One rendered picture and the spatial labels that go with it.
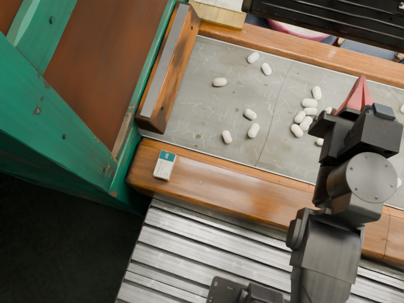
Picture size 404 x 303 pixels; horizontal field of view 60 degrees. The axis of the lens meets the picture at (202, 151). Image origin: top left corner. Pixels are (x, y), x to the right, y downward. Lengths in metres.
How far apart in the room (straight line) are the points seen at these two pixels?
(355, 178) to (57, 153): 0.35
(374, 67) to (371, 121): 0.56
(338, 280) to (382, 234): 0.42
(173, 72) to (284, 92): 0.29
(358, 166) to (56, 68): 0.36
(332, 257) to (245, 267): 0.44
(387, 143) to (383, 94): 0.57
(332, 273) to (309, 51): 0.61
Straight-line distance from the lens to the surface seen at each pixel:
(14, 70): 0.36
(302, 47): 0.95
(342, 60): 0.96
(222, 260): 0.88
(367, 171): 0.42
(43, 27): 0.39
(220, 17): 0.95
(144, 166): 0.81
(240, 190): 0.79
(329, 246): 0.47
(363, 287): 0.96
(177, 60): 0.81
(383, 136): 0.44
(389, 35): 0.64
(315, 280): 0.46
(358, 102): 0.53
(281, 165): 0.85
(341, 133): 0.50
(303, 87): 0.93
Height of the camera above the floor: 1.54
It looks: 75 degrees down
